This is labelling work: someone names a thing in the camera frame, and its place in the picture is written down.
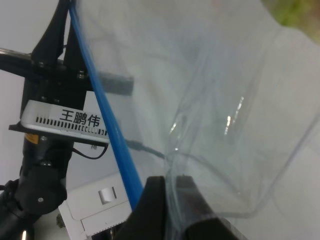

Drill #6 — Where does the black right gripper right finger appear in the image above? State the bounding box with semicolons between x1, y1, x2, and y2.
176;175;247;240

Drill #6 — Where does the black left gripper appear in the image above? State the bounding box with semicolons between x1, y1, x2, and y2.
26;0;134;107

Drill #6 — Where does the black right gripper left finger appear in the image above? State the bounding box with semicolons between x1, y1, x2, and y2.
115;176;174;240

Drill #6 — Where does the clear zip bag blue seal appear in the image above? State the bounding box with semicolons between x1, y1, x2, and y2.
70;0;320;240

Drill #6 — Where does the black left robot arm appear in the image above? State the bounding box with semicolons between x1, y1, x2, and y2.
0;0;109;240

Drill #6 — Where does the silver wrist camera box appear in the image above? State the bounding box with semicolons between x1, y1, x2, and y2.
9;100;110;146

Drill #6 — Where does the thin black camera cable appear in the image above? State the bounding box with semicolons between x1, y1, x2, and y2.
72;139;166;161

